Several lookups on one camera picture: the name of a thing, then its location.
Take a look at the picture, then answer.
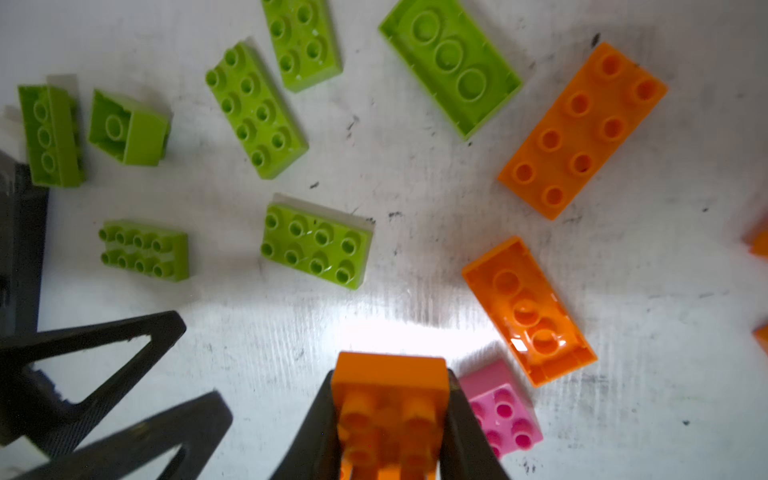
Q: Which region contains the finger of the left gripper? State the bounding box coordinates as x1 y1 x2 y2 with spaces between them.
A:
19 391 233 479
1 311 186 447

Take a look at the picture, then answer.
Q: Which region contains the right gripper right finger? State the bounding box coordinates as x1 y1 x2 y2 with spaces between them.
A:
439 369 510 480

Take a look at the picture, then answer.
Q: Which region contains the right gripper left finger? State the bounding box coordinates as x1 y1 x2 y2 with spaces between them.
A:
271 370 342 480

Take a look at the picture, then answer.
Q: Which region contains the orange brick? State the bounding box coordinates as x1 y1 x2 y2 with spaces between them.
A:
331 351 450 479
743 215 768 259
498 43 668 220
753 324 768 354
462 236 598 388

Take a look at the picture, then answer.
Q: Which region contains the pink small square brick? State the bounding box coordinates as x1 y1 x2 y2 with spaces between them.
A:
459 359 543 459

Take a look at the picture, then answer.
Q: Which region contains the green brick lower left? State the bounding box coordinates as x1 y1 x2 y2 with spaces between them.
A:
98 220 190 282

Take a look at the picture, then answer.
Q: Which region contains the green brick lower centre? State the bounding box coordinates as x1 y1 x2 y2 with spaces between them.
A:
260 193 374 290

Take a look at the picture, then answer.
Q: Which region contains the green brick far left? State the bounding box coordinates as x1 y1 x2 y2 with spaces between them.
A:
17 84 86 188

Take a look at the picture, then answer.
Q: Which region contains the small green square brick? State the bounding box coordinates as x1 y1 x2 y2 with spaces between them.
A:
87 89 171 167

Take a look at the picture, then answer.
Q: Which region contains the green brick tilted centre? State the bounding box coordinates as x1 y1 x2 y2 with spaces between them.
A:
205 41 309 180

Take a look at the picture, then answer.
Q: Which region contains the green brick upper centre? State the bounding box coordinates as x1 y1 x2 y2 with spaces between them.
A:
261 0 343 93

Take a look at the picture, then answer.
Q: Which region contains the green brick upside down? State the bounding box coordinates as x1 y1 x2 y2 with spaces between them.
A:
379 0 523 140

